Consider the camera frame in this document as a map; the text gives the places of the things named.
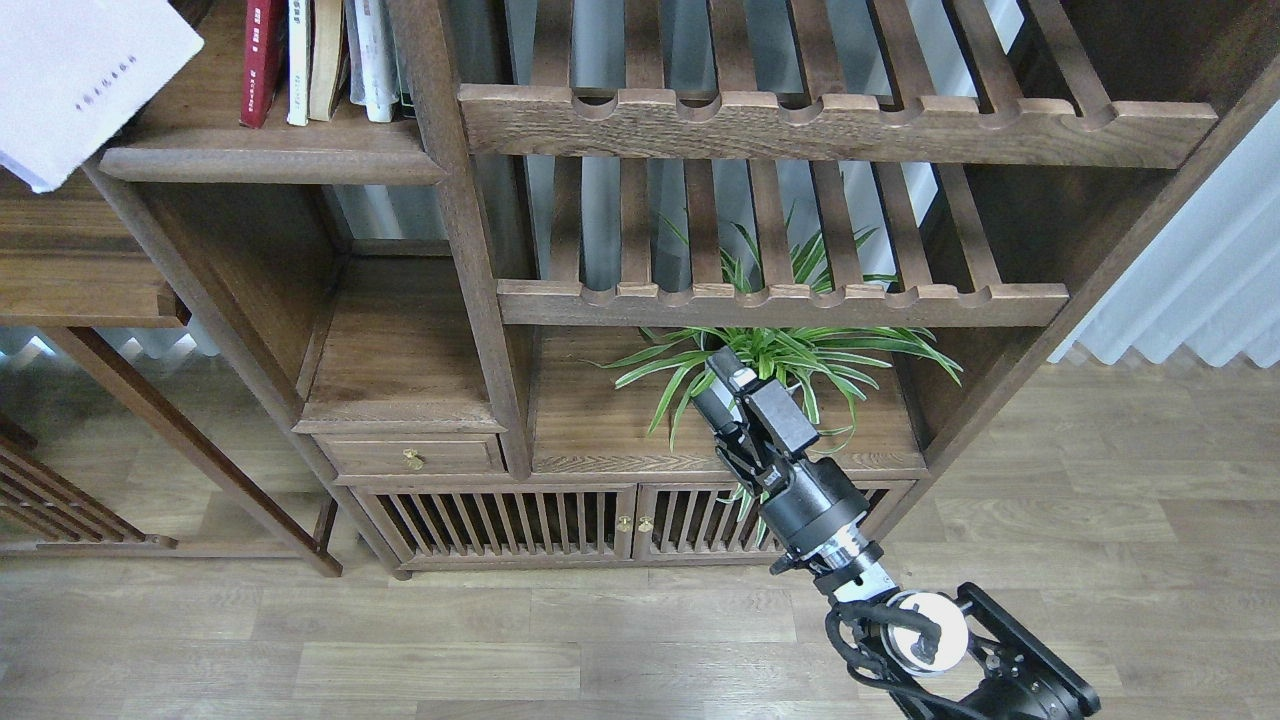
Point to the white lavender paperback book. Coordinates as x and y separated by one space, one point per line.
74 72

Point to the dark green upright book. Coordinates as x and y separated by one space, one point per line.
403 83

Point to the white curtain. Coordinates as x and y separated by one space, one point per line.
1208 286

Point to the yellow green paperback book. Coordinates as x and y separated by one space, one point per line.
298 61

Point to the brass drawer knob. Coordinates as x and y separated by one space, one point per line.
412 460

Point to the red paperback book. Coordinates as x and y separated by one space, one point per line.
265 28

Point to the tan upright book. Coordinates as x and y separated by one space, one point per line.
329 62

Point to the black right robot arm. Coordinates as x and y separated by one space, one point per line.
938 656

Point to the white upright book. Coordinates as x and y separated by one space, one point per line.
373 78

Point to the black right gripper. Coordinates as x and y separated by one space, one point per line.
804 503

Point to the dark wooden bookshelf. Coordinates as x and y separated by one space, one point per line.
293 307

